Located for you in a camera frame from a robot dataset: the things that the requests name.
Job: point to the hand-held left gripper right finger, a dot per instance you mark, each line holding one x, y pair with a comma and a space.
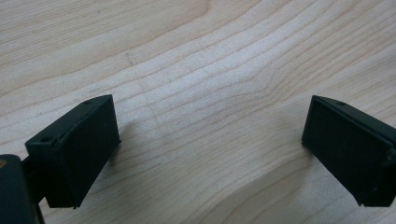
348, 146

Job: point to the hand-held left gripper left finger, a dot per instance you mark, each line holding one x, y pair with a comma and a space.
77, 146

